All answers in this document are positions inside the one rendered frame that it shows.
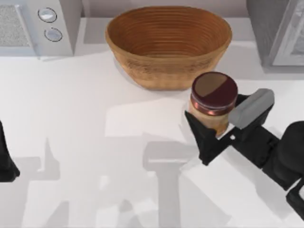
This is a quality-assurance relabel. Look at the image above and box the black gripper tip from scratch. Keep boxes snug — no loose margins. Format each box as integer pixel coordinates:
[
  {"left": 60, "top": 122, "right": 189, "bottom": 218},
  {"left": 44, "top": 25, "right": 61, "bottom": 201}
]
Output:
[{"left": 0, "top": 120, "right": 21, "bottom": 183}]

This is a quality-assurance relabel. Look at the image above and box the grey framed cabinet door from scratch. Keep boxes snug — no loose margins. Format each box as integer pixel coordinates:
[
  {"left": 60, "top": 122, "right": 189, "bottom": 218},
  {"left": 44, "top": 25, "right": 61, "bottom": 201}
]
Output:
[{"left": 269, "top": 0, "right": 304, "bottom": 67}]

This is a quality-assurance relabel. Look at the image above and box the round microwave knob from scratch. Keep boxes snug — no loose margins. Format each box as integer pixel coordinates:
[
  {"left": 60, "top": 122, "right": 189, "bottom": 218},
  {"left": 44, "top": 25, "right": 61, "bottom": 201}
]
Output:
[
  {"left": 38, "top": 7, "right": 58, "bottom": 21},
  {"left": 44, "top": 27, "right": 64, "bottom": 42}
]

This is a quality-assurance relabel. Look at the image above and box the brown woven basket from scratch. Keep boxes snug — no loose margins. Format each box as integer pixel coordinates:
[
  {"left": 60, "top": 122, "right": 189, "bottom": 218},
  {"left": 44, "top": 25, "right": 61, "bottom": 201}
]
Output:
[{"left": 105, "top": 6, "right": 233, "bottom": 92}]

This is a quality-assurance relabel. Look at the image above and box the jar with dark red lid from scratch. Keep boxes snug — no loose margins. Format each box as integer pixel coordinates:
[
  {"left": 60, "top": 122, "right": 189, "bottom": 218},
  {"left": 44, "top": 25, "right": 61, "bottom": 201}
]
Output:
[{"left": 188, "top": 72, "right": 239, "bottom": 138}]

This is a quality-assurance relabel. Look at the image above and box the pale microwave oven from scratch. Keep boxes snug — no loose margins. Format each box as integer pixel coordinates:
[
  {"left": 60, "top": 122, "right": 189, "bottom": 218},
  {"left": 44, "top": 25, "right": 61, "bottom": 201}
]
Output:
[{"left": 0, "top": 0, "right": 83, "bottom": 60}]

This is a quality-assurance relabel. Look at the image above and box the speckled microwave oven door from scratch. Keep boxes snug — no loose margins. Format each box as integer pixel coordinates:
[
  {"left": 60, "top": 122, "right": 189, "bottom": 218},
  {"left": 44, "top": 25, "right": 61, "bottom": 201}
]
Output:
[{"left": 0, "top": 4, "right": 39, "bottom": 51}]

